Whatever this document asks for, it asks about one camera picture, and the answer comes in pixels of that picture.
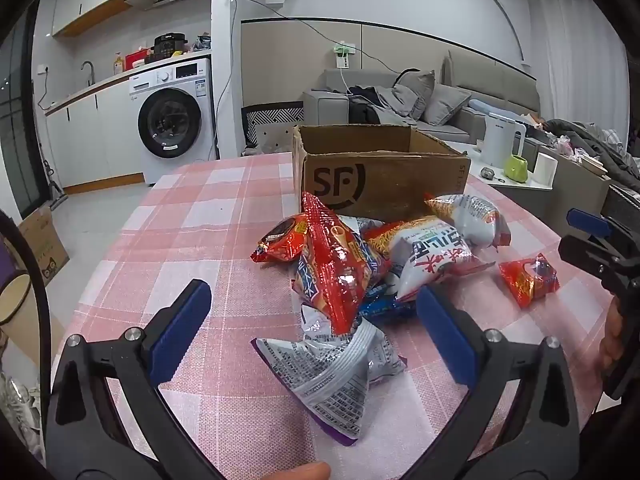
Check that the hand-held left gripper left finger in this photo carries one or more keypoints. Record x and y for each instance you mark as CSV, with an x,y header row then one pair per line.
x,y
180,330

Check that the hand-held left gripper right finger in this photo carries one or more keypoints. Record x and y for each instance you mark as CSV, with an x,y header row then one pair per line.
x,y
445,335

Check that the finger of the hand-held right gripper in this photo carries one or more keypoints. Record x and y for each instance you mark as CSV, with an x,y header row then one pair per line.
x,y
587,222
585,255

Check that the small red snack packet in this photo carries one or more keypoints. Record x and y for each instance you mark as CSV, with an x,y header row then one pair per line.
x,y
525,280

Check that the blue snack packet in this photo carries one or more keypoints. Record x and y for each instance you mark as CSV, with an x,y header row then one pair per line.
x,y
385,306

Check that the white noodle snack packet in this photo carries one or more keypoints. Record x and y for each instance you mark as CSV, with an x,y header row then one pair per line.
x,y
475,215
430,255

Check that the red packet with blue band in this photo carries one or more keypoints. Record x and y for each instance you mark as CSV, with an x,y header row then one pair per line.
x,y
372,260

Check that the silver purple snack packet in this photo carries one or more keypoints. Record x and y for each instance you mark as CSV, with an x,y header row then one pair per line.
x,y
330,375

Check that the long red snack packet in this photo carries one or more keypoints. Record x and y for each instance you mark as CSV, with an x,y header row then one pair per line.
x,y
335,265

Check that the red packet with dark circle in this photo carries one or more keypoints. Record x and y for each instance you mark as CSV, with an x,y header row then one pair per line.
x,y
280,242

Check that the pale green snack packet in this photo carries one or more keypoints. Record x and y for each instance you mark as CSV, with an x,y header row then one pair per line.
x,y
362,227

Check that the person's right hand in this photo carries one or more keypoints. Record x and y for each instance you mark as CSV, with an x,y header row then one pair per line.
x,y
611,340

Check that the person's left hand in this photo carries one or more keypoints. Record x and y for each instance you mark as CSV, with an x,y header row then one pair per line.
x,y
307,472

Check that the white cup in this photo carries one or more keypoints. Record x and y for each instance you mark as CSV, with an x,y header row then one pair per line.
x,y
545,170

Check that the white marble coffee table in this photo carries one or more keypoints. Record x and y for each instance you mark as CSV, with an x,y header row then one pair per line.
x,y
525,194

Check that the dark grey coat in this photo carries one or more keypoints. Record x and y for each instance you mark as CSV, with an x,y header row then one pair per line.
x,y
590,145

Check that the green cup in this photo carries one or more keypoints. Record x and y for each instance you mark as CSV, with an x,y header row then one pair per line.
x,y
516,169

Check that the white electric kettle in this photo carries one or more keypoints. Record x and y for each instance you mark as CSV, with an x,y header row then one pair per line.
x,y
500,140

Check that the pink plaid tablecloth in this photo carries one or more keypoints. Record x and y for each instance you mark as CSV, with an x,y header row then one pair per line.
x,y
200,200

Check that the light blue bolster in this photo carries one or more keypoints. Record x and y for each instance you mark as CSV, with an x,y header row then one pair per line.
x,y
492,105

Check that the white curtain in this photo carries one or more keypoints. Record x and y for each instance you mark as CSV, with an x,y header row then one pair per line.
x,y
575,60

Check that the brown floor cardboard box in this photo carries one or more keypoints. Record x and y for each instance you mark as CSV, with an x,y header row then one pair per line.
x,y
45,250

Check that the beige round container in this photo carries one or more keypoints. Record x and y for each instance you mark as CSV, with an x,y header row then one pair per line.
x,y
15,300

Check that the white sneakers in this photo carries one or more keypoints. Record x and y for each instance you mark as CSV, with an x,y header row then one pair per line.
x,y
20,410

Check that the light grey cushion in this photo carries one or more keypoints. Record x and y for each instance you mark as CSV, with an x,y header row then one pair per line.
x,y
447,105

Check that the purple plastic bag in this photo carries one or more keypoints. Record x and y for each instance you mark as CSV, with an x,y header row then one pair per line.
x,y
9,262

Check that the beige crumpled cloth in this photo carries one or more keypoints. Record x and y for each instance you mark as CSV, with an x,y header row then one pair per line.
x,y
270,147

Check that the white washing machine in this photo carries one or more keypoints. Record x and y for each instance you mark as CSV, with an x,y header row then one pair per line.
x,y
170,125

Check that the dark grey cushion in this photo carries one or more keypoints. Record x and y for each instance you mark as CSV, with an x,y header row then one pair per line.
x,y
415,92

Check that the white kitchen base cabinet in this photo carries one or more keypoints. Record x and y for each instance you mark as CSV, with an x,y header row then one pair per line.
x,y
90,130

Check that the grey garment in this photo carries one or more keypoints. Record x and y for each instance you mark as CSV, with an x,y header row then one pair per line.
x,y
395,107

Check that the black jacket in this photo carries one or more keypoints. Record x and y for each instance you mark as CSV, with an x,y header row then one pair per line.
x,y
362,107

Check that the grey sofa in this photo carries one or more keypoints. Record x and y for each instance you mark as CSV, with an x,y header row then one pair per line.
x,y
325,107

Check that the dark glass door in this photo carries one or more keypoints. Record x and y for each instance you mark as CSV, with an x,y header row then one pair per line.
x,y
20,120

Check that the yellow bottle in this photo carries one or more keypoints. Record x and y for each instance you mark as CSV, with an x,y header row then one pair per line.
x,y
119,65

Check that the red box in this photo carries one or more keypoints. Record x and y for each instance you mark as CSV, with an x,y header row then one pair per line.
x,y
137,59

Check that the metal kitchen faucet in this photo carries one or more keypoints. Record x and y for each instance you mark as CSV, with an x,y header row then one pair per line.
x,y
90,67

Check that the black pressure cooker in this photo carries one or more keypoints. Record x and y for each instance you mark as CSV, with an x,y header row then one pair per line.
x,y
169,47

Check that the grey plastic bag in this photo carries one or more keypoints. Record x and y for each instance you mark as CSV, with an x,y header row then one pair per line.
x,y
202,44

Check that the white upper kitchen cabinets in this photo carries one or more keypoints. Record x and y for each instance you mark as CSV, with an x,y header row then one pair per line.
x,y
90,5

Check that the green white wall charger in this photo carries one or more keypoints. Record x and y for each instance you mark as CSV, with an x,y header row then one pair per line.
x,y
342,52

